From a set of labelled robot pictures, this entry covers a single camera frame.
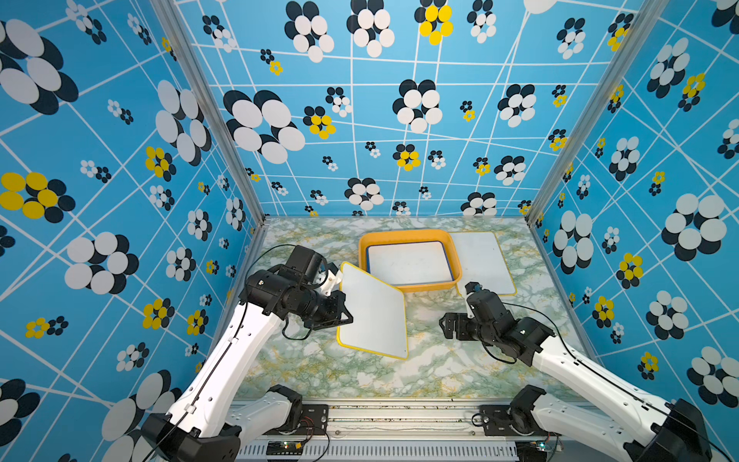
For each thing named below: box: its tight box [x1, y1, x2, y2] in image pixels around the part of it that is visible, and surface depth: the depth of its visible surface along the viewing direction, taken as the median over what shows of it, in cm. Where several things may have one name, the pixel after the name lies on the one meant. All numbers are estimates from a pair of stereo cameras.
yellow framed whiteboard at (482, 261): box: [448, 231, 517, 297], surface depth 108 cm
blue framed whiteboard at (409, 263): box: [365, 240, 455, 286], surface depth 107 cm
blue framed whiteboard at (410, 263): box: [367, 240, 455, 285], surface depth 107 cm
